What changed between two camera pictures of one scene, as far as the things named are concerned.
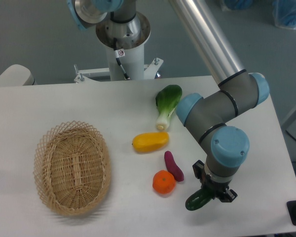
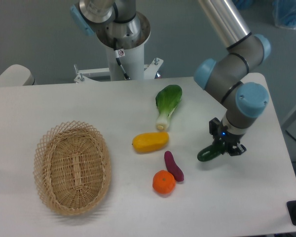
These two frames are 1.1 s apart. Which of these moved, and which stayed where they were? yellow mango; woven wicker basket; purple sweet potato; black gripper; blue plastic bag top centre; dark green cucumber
Moved: dark green cucumber; black gripper
Stayed: yellow mango; blue plastic bag top centre; woven wicker basket; purple sweet potato
